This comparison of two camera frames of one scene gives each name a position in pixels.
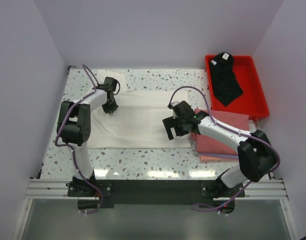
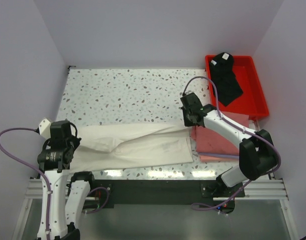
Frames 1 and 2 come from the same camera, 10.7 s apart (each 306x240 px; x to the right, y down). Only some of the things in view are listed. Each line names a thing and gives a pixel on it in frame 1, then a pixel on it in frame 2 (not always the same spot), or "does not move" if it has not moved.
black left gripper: x=112 y=108 to x=76 y=141
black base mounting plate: x=93 y=194 does not move
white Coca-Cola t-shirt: x=138 y=122 to x=108 y=146
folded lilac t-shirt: x=221 y=155 does not move
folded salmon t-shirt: x=214 y=159 does not move
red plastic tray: x=252 y=102 does not move
